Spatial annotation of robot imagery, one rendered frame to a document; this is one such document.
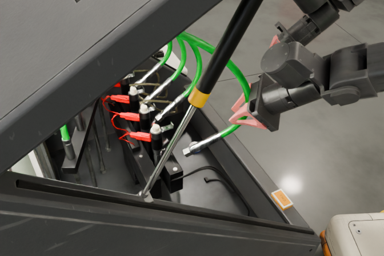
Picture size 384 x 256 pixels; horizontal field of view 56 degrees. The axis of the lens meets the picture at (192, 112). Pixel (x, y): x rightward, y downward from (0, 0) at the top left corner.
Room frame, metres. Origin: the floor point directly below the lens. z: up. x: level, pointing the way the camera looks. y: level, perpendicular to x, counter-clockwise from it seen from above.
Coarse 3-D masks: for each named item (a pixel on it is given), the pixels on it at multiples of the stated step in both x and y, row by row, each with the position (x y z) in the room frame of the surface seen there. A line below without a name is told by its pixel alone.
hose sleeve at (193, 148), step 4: (212, 136) 0.55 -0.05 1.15; (216, 136) 0.55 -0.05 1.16; (220, 136) 0.54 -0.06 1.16; (204, 140) 0.55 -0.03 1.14; (208, 140) 0.54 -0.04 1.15; (212, 140) 0.54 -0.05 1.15; (216, 140) 0.54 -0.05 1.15; (196, 144) 0.55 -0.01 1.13; (200, 144) 0.54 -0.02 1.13; (204, 144) 0.54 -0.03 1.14; (208, 144) 0.54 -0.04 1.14; (192, 148) 0.54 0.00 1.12; (196, 148) 0.54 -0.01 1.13; (200, 148) 0.54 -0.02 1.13; (192, 152) 0.54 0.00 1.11
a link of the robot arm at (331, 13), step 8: (328, 0) 0.76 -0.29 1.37; (320, 8) 0.77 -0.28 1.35; (328, 8) 0.76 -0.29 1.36; (336, 8) 0.78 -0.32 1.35; (312, 16) 0.76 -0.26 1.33; (320, 16) 0.75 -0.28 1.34; (328, 16) 0.75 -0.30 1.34; (336, 16) 0.75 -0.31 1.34; (320, 24) 0.75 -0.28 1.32; (328, 24) 0.75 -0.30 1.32
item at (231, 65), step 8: (184, 32) 0.54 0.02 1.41; (184, 40) 0.54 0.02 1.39; (192, 40) 0.54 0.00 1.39; (200, 40) 0.54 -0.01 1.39; (208, 48) 0.54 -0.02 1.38; (232, 64) 0.55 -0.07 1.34; (232, 72) 0.55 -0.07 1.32; (240, 72) 0.55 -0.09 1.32; (240, 80) 0.55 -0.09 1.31; (248, 88) 0.55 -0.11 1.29; (248, 96) 0.55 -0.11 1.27; (64, 128) 0.52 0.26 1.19; (232, 128) 0.55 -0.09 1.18; (64, 136) 0.52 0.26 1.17; (224, 136) 0.54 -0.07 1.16
